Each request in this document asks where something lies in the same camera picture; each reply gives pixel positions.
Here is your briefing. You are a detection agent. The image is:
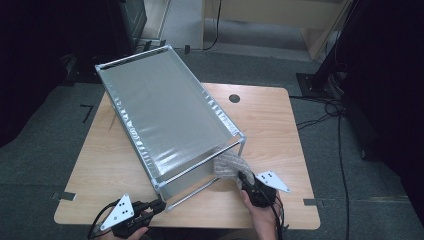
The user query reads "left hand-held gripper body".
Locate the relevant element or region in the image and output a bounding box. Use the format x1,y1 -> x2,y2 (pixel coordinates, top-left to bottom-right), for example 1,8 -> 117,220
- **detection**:
99,193 -> 151,240

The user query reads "silver two-tier metal rack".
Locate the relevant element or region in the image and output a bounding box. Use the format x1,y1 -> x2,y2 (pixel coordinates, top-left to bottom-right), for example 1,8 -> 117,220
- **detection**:
94,44 -> 248,212

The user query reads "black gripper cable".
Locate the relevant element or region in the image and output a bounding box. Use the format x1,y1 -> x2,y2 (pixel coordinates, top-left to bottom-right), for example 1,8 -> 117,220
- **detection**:
87,199 -> 118,240
269,196 -> 290,240

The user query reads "black stand base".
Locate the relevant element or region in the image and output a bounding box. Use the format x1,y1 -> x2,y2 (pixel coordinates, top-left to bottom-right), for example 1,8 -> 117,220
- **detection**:
64,53 -> 113,84

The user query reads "black floor cable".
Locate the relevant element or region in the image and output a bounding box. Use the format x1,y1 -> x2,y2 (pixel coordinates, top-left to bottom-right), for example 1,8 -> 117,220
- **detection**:
289,94 -> 352,240

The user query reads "black cabinet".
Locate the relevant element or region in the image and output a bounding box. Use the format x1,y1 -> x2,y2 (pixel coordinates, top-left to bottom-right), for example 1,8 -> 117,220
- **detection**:
106,0 -> 148,59

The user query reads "person's right hand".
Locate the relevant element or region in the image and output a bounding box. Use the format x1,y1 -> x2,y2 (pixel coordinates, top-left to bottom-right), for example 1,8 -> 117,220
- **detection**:
240,190 -> 285,232

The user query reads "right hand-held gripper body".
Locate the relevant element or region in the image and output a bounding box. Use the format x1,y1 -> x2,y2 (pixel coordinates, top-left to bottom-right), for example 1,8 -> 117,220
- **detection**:
244,170 -> 291,208

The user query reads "beige fluffy cloth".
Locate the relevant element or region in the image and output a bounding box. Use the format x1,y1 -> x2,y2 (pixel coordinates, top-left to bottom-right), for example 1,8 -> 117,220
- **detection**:
212,149 -> 256,190

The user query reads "light wooden furniture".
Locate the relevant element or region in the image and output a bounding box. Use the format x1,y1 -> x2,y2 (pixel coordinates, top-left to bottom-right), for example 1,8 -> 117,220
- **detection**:
200,0 -> 353,62

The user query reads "black hanging cable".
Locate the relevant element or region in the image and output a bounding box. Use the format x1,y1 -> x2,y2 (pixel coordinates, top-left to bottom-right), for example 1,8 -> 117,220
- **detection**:
203,0 -> 223,52

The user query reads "person's left hand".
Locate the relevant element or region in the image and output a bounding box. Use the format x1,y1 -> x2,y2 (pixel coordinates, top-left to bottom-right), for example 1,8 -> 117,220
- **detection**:
99,226 -> 150,240

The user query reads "black metal stand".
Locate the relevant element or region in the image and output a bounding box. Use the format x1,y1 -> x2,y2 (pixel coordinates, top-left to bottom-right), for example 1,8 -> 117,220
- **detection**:
295,0 -> 364,100

